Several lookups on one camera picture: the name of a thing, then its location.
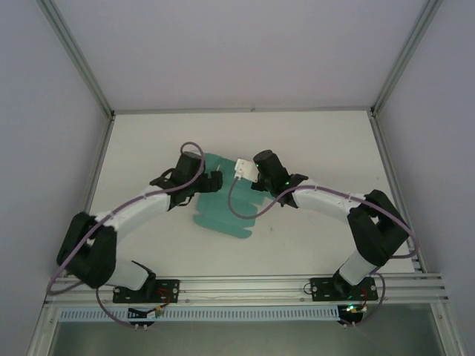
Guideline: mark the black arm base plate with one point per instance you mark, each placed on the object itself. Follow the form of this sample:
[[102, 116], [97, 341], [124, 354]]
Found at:
[[323, 289], [170, 289]]

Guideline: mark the aluminium frame post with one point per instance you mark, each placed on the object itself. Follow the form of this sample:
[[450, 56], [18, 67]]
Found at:
[[79, 59], [404, 59]]

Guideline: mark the aluminium mounting rail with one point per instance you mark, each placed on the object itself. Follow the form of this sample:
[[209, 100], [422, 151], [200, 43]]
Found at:
[[241, 287]]

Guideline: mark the teal cloth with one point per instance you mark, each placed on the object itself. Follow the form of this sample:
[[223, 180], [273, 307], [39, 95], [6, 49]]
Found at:
[[222, 211]]

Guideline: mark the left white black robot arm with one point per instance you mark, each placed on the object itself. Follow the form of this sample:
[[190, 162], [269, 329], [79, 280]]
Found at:
[[130, 211]]

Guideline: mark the aluminium table edge rail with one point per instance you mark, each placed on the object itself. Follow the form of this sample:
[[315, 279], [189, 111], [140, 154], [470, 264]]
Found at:
[[389, 167], [241, 110], [98, 174]]

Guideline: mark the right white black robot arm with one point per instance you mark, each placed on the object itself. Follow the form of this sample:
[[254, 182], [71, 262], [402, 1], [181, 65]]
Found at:
[[326, 202]]

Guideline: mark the grey metal lower panel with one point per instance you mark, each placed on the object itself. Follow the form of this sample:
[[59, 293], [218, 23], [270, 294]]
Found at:
[[241, 339]]

